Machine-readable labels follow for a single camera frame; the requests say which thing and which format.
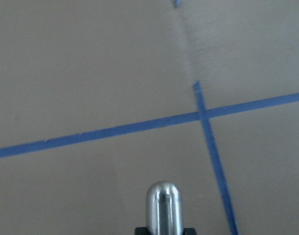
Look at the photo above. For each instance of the metal muddler stick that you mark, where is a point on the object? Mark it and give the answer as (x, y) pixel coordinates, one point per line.
(164, 214)

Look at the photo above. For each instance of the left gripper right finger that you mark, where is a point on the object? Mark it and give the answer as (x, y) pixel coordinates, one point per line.
(189, 231)

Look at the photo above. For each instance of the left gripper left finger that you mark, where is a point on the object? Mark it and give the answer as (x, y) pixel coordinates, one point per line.
(140, 231)

